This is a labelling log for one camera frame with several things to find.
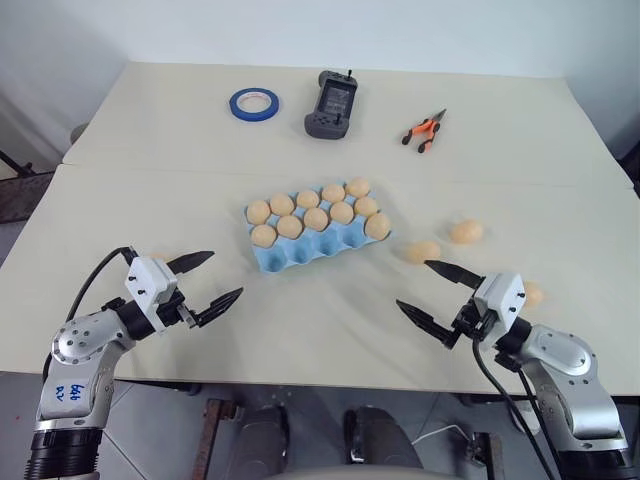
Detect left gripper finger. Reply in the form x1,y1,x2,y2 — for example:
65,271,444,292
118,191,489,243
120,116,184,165
192,286,245,330
167,249,216,275

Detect rusty metal bar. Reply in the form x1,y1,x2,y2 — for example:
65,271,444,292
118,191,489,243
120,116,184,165
474,432,504,480
198,398,236,480

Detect white floor cable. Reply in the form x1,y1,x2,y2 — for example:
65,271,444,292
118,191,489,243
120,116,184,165
412,423,474,446

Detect blue tape roll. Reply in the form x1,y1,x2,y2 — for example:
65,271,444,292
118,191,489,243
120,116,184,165
229,87,283,122

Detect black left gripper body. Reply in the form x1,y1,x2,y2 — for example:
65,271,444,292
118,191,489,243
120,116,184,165
157,292,197,331

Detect dark rounded shape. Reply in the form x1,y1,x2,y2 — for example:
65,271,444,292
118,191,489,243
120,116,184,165
238,404,291,469
343,405,424,469

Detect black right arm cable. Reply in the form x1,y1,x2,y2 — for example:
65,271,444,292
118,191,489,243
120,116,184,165
469,332,571,480
514,364,561,451

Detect orange black pliers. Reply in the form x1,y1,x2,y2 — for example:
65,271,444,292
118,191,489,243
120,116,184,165
399,108,448,154

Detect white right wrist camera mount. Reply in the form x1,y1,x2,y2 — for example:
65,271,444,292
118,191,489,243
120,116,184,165
472,271,527,331

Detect black metal stand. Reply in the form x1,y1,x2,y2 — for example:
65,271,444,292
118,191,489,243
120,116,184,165
0,149,54,224

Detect blue egg tray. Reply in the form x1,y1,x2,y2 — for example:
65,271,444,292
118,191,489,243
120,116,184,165
243,182,394,275

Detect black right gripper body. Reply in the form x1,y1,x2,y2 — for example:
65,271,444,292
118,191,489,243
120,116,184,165
451,297,497,349

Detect dark object beside table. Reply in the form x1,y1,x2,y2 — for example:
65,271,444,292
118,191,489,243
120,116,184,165
617,149,640,201

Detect grey handheld remote controller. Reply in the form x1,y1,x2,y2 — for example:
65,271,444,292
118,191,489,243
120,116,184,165
303,68,358,139

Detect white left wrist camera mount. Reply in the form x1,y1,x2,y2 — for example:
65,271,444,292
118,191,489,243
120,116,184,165
124,255,179,333

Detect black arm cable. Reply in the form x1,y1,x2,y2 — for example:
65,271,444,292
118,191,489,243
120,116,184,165
514,364,561,451
469,332,571,480
64,245,140,324

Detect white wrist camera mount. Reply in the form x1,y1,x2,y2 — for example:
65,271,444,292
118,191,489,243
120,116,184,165
472,271,527,331
124,255,179,333

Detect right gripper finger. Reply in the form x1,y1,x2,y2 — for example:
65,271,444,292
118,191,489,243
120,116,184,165
395,299,457,350
423,259,483,290

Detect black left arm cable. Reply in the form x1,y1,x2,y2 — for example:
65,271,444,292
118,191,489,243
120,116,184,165
64,245,140,324

